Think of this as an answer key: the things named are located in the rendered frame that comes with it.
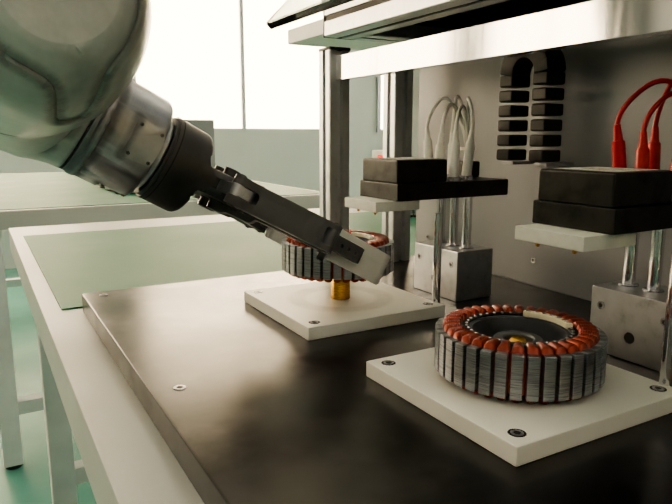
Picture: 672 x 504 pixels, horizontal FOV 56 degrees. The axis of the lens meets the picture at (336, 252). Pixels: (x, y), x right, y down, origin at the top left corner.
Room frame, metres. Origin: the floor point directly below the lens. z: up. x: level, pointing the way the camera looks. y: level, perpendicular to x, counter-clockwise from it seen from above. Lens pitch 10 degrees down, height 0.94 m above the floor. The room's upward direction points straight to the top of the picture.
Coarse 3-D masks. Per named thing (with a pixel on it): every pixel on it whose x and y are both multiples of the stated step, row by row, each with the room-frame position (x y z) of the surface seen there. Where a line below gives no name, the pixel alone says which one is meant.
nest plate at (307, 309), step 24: (288, 288) 0.66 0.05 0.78; (312, 288) 0.66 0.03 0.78; (360, 288) 0.66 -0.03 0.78; (384, 288) 0.66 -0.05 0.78; (264, 312) 0.60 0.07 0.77; (288, 312) 0.57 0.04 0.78; (312, 312) 0.57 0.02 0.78; (336, 312) 0.57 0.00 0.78; (360, 312) 0.57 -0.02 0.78; (384, 312) 0.57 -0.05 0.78; (408, 312) 0.57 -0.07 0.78; (432, 312) 0.59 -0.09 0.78; (312, 336) 0.52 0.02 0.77
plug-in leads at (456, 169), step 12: (456, 96) 0.72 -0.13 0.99; (432, 108) 0.71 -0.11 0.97; (456, 108) 0.71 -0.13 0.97; (468, 108) 0.71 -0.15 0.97; (444, 120) 0.68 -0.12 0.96; (456, 120) 0.67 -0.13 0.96; (468, 120) 0.71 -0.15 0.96; (456, 132) 0.67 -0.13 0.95; (468, 132) 0.71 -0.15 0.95; (456, 144) 0.67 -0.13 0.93; (468, 144) 0.68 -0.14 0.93; (432, 156) 0.70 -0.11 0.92; (456, 156) 0.66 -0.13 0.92; (468, 156) 0.68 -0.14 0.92; (456, 168) 0.66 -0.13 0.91; (468, 168) 0.68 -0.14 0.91; (456, 180) 0.66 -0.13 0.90
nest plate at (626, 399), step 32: (416, 352) 0.46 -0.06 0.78; (384, 384) 0.42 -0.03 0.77; (416, 384) 0.39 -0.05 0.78; (448, 384) 0.39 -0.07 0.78; (608, 384) 0.39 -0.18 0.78; (640, 384) 0.39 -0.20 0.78; (448, 416) 0.36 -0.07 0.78; (480, 416) 0.35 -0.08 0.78; (512, 416) 0.35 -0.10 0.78; (544, 416) 0.35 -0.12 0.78; (576, 416) 0.35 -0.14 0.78; (608, 416) 0.35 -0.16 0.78; (640, 416) 0.36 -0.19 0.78; (512, 448) 0.31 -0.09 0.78; (544, 448) 0.32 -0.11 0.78
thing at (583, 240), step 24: (552, 168) 0.46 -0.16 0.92; (576, 168) 0.46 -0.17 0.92; (600, 168) 0.46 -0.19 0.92; (624, 168) 0.46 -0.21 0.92; (552, 192) 0.45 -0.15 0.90; (576, 192) 0.43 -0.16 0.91; (600, 192) 0.41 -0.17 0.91; (624, 192) 0.41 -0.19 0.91; (648, 192) 0.42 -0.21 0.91; (552, 216) 0.45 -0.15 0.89; (576, 216) 0.43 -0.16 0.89; (600, 216) 0.41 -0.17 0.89; (624, 216) 0.41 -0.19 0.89; (648, 216) 0.42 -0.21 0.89; (528, 240) 0.44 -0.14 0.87; (552, 240) 0.42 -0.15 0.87; (576, 240) 0.40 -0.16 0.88; (600, 240) 0.40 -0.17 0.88; (624, 240) 0.42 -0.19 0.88; (624, 264) 0.50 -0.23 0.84; (648, 288) 0.48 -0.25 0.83
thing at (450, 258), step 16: (432, 240) 0.72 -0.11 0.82; (448, 240) 0.72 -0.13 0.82; (416, 256) 0.71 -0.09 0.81; (432, 256) 0.68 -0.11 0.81; (448, 256) 0.66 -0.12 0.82; (464, 256) 0.65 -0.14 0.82; (480, 256) 0.66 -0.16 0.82; (416, 272) 0.71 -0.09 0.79; (432, 272) 0.68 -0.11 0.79; (448, 272) 0.66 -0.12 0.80; (464, 272) 0.65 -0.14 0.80; (480, 272) 0.66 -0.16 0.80; (448, 288) 0.66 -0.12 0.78; (464, 288) 0.65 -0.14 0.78; (480, 288) 0.67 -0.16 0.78
